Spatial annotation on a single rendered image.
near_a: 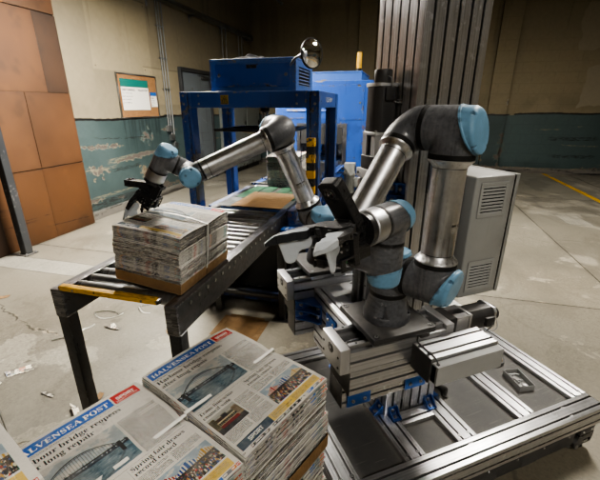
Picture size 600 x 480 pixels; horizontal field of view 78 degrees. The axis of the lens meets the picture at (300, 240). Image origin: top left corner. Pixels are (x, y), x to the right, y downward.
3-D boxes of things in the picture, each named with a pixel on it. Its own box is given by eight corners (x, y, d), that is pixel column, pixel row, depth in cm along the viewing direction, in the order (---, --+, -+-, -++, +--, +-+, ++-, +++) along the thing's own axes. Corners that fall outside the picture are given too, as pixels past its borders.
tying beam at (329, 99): (318, 108, 223) (318, 90, 220) (180, 108, 247) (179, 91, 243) (337, 108, 285) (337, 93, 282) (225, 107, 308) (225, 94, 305)
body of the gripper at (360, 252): (341, 274, 64) (380, 256, 72) (338, 227, 62) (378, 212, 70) (310, 268, 69) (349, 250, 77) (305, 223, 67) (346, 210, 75)
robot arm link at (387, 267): (366, 270, 92) (369, 228, 89) (407, 283, 85) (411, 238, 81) (348, 279, 87) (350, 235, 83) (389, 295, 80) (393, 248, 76)
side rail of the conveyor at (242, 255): (180, 337, 132) (176, 308, 128) (167, 335, 133) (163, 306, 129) (289, 227, 254) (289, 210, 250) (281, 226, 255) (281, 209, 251)
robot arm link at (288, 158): (312, 238, 166) (260, 122, 142) (302, 229, 179) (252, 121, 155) (335, 226, 167) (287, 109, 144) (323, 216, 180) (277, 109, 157)
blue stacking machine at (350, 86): (371, 226, 476) (384, 47, 406) (276, 218, 508) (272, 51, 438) (379, 199, 613) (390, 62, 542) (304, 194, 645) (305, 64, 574)
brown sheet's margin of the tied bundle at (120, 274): (180, 295, 136) (180, 285, 134) (115, 278, 142) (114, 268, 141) (203, 277, 150) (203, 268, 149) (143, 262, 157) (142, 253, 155)
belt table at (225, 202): (294, 224, 252) (294, 210, 248) (209, 217, 268) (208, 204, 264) (317, 200, 315) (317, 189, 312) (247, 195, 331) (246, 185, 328)
